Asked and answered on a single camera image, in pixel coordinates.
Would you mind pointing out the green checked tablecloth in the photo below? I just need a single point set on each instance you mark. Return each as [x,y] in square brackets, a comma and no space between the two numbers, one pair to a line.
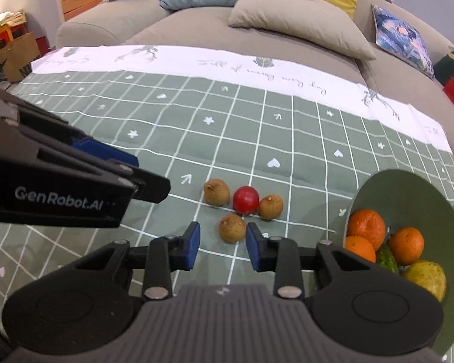
[249,121]

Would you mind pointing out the small red round fruit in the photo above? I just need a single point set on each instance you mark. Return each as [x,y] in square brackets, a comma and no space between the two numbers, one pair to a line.
[246,199]

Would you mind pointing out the blue printed cushion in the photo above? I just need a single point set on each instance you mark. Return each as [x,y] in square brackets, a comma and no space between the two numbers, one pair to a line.
[401,37]

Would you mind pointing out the beige sofa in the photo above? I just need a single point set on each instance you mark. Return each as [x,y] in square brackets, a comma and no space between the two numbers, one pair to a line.
[196,34]

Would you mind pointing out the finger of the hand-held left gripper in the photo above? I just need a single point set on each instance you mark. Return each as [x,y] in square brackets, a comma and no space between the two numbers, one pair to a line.
[106,152]
[151,189]

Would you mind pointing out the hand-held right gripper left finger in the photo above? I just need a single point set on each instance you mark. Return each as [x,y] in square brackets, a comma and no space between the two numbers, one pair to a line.
[192,245]

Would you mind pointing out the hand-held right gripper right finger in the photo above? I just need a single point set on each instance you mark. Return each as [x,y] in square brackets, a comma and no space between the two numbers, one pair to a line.
[254,249]

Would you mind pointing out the yellow green round fruit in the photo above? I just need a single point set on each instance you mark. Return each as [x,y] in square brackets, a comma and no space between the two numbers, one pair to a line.
[427,278]

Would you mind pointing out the orange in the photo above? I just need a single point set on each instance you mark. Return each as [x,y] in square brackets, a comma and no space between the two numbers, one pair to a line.
[359,250]
[367,225]
[406,245]

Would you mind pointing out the green colander bowl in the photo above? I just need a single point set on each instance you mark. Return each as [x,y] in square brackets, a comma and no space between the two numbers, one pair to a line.
[401,196]

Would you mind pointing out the red stool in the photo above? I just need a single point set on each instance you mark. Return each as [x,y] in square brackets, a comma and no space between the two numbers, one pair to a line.
[7,34]

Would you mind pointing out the cardboard box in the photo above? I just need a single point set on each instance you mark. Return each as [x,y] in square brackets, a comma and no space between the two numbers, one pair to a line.
[19,58]

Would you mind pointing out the brown longan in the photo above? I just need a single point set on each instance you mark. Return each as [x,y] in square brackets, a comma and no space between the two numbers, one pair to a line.
[271,207]
[216,193]
[232,228]

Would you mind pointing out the dark green bag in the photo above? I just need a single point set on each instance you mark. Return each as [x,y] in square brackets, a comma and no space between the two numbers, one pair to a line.
[450,68]

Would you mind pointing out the beige cushion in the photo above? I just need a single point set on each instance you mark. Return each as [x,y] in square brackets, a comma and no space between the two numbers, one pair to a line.
[299,22]

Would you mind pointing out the green cucumber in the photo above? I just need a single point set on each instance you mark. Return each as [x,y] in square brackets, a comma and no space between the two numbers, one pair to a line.
[387,259]

